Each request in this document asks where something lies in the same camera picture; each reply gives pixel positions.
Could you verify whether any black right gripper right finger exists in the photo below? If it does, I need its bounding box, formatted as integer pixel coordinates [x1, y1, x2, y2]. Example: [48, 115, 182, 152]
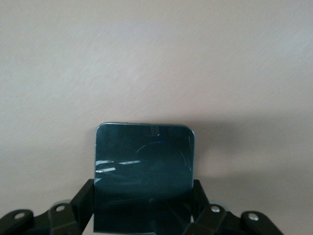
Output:
[185, 178, 284, 235]

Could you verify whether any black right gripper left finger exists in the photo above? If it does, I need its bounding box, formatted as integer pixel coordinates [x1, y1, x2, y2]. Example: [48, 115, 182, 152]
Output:
[0, 178, 95, 235]

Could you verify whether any small black square box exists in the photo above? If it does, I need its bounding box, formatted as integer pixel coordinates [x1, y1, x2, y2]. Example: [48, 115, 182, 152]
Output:
[93, 122, 196, 233]

